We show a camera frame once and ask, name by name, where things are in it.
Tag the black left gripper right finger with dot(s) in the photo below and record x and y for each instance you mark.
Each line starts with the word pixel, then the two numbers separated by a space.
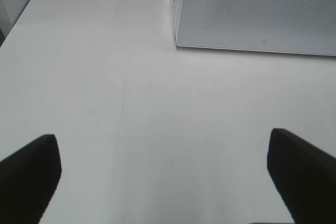
pixel 304 176

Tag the white microwave door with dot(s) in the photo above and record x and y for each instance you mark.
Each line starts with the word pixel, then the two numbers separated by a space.
pixel 288 26

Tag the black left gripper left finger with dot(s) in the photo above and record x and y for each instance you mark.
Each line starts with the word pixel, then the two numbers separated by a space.
pixel 29 179

